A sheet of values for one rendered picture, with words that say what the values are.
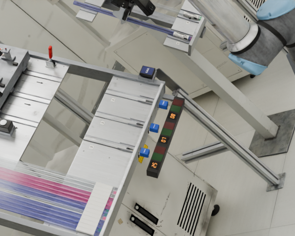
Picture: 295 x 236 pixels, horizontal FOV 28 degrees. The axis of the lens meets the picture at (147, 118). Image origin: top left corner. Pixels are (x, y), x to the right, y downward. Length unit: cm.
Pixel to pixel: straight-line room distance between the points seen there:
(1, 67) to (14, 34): 209
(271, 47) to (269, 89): 125
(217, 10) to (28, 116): 83
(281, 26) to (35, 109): 93
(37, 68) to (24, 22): 213
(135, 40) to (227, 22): 153
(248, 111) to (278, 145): 21
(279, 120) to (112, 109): 98
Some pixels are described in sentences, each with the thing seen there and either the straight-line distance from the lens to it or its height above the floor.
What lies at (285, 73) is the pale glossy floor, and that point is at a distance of 309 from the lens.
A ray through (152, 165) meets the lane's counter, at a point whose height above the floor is 66.
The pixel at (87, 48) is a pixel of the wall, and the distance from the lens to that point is 467.
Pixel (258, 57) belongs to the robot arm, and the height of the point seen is 72.
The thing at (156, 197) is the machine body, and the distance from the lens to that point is 247.
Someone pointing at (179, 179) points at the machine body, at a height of 29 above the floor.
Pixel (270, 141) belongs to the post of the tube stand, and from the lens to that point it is 279.
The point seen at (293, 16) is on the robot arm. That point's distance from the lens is 187.
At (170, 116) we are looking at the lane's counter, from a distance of 213.
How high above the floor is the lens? 158
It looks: 24 degrees down
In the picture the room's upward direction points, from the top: 50 degrees counter-clockwise
